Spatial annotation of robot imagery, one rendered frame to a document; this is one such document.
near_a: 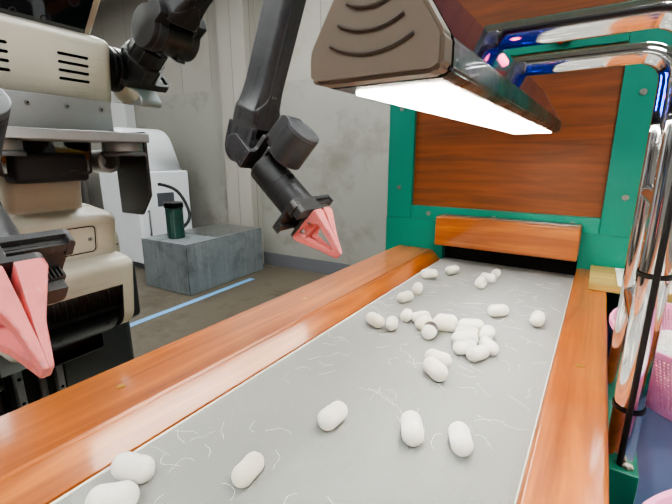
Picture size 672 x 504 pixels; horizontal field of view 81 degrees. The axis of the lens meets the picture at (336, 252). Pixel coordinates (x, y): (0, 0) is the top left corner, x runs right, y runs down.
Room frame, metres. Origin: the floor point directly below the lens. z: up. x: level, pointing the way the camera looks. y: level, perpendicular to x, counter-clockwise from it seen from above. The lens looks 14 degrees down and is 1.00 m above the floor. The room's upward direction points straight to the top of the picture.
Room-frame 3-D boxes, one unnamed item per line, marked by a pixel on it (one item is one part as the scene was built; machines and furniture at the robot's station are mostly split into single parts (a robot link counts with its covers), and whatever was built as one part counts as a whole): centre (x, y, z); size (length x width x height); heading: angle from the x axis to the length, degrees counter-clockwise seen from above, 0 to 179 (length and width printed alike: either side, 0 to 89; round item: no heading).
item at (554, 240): (0.89, -0.38, 0.83); 0.30 x 0.06 x 0.07; 57
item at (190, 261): (3.27, 1.15, 0.39); 0.82 x 0.65 x 0.79; 150
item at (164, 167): (3.80, 1.81, 0.63); 0.63 x 0.56 x 1.25; 60
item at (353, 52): (0.49, -0.19, 1.08); 0.62 x 0.08 x 0.07; 147
